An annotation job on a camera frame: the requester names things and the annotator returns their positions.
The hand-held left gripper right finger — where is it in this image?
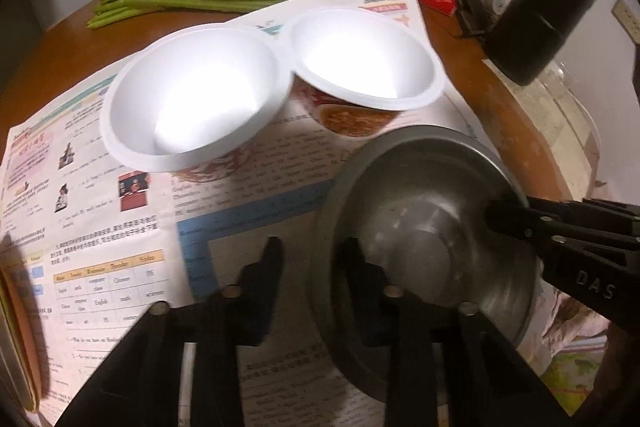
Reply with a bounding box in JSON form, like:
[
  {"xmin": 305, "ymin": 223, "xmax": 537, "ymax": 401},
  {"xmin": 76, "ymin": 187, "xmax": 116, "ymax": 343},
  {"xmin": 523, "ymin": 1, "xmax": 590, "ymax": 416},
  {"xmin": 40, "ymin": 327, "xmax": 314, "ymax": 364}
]
[{"xmin": 337, "ymin": 236, "xmax": 576, "ymax": 427}]

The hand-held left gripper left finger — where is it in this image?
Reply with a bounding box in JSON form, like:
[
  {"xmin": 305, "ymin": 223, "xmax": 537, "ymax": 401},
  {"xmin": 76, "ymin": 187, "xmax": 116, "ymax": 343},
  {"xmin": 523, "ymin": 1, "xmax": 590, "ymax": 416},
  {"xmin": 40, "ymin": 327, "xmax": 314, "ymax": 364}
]
[{"xmin": 52, "ymin": 236, "xmax": 285, "ymax": 427}]

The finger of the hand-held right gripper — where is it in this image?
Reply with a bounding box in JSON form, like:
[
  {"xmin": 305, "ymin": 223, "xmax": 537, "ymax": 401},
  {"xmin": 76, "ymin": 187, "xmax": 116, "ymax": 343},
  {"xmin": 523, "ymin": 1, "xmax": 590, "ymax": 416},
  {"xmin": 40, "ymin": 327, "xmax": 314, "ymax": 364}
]
[
  {"xmin": 524, "ymin": 197, "xmax": 640, "ymax": 222},
  {"xmin": 485, "ymin": 201, "xmax": 640, "ymax": 253}
]

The steel bowl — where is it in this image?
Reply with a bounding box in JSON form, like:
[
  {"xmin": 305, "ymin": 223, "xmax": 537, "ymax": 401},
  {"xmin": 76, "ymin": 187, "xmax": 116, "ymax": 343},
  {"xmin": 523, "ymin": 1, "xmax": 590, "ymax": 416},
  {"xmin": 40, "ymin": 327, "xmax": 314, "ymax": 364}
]
[{"xmin": 306, "ymin": 125, "xmax": 543, "ymax": 403}]

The red instant noodle bowl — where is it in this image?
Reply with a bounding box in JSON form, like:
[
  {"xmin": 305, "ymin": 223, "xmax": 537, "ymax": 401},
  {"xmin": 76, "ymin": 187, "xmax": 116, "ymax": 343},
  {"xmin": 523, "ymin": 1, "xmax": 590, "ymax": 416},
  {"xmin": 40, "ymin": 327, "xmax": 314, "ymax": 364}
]
[
  {"xmin": 100, "ymin": 23, "xmax": 290, "ymax": 184},
  {"xmin": 287, "ymin": 8, "xmax": 444, "ymax": 139}
]

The red bear-shaped plate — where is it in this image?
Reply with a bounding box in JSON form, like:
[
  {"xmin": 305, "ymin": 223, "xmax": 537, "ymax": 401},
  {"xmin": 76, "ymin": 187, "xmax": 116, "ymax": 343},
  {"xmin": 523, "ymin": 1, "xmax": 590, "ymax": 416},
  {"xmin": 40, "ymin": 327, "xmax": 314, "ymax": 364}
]
[{"xmin": 0, "ymin": 257, "xmax": 51, "ymax": 408}]

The pink patterned cloth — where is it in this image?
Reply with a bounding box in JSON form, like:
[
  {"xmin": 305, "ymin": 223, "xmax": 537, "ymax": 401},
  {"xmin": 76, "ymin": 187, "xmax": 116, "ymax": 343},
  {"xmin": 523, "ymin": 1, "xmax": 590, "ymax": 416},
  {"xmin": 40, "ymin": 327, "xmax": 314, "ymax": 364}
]
[{"xmin": 542, "ymin": 292, "xmax": 608, "ymax": 388}]

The colourful student newspaper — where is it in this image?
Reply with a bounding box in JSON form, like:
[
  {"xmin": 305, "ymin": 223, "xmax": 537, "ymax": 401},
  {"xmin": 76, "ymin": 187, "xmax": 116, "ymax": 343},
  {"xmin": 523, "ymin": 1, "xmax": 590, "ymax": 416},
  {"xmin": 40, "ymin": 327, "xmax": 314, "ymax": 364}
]
[{"xmin": 0, "ymin": 0, "xmax": 481, "ymax": 427}]

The black thermos bottle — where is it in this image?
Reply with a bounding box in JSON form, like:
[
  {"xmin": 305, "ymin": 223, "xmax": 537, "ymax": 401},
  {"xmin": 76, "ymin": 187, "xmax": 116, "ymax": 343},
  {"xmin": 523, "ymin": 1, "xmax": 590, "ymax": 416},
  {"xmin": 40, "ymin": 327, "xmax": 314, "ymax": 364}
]
[{"xmin": 482, "ymin": 0, "xmax": 601, "ymax": 86}]

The black metal clip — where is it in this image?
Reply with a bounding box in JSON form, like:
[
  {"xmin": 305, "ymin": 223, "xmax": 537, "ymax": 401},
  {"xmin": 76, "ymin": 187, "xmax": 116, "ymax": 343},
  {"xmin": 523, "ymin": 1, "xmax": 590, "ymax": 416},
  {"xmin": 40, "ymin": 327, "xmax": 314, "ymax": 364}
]
[{"xmin": 439, "ymin": 0, "xmax": 496, "ymax": 40}]

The white wall outlet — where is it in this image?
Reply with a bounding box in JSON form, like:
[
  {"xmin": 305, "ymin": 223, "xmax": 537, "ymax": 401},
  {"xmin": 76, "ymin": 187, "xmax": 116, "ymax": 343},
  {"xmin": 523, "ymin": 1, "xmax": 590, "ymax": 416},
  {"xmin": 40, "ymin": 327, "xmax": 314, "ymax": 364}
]
[{"xmin": 612, "ymin": 0, "xmax": 640, "ymax": 42}]

